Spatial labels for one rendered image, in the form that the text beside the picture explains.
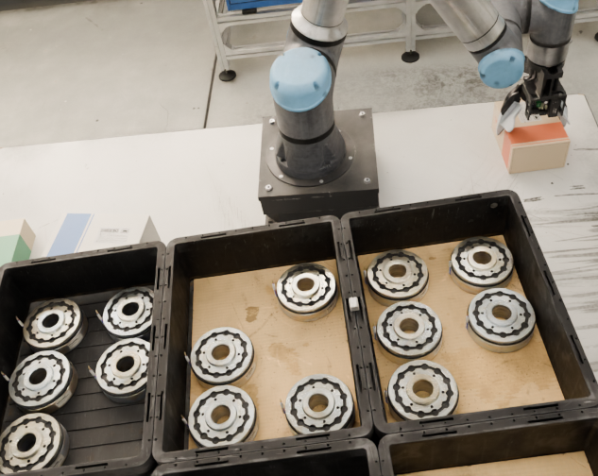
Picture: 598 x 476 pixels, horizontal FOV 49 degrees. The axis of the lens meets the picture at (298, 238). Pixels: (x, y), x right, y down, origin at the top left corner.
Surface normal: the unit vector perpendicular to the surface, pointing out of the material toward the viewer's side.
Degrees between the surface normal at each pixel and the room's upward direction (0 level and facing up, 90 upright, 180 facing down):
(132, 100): 0
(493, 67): 93
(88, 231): 0
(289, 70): 9
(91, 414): 0
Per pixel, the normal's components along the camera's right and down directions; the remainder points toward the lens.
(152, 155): -0.13, -0.65
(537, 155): 0.04, 0.75
